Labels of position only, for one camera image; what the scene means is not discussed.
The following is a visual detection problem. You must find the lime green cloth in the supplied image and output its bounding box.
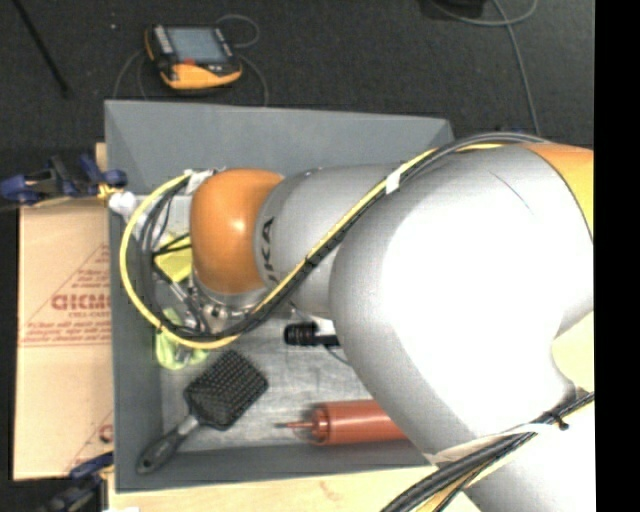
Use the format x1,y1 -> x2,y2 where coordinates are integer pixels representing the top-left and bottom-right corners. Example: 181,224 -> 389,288
153,308 -> 210,372

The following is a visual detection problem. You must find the yellow sponge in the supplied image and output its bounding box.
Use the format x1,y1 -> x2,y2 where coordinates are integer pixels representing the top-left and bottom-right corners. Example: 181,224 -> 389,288
151,234 -> 195,282

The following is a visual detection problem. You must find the black hairbrush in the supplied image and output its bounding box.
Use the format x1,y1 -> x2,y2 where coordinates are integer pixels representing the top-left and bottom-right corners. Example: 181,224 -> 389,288
135,348 -> 270,476

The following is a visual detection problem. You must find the brown cardboard board, red print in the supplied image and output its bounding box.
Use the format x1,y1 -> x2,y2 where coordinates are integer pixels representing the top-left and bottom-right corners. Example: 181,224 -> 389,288
11,201 -> 116,482

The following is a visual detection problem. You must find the red-brown squeeze bottle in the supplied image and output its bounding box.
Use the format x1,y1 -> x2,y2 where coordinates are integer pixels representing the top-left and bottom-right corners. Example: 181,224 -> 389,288
273,398 -> 412,447

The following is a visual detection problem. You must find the grey metal bin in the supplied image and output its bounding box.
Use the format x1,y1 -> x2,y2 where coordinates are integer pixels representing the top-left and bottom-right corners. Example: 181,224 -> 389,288
102,99 -> 457,494

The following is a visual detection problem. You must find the black cylinder on white bracket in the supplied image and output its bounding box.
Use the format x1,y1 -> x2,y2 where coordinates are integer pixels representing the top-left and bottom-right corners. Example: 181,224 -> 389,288
283,318 -> 342,350

